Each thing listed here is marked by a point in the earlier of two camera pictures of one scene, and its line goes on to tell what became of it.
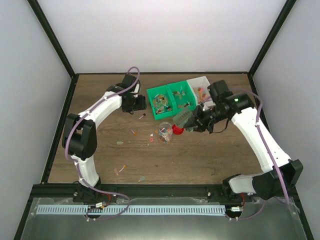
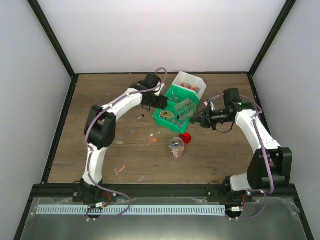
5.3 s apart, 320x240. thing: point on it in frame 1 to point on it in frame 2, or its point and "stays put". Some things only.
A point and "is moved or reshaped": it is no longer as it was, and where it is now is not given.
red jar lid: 177,130 to 186,137
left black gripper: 141,105 to 160,104
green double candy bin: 166,100 is moved or reshaped
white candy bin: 200,86 is moved or reshaped
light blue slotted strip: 63,209 stays put
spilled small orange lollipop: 135,134 stays put
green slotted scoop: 181,119 to 185,108
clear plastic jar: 165,131 to 176,148
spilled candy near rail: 142,178 stays put
